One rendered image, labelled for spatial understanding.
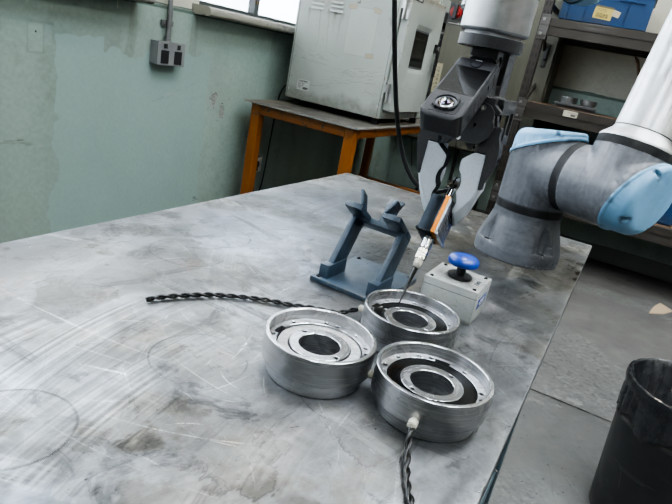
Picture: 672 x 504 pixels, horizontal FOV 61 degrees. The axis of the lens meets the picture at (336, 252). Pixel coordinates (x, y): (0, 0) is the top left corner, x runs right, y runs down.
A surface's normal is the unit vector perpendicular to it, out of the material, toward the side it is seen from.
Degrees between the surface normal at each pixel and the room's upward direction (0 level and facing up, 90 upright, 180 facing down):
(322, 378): 90
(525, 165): 90
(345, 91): 90
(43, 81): 90
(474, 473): 0
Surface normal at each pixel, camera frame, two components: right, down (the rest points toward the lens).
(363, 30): -0.47, 0.21
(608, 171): -0.69, -0.18
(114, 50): 0.86, 0.32
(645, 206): 0.50, 0.49
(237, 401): 0.18, -0.92
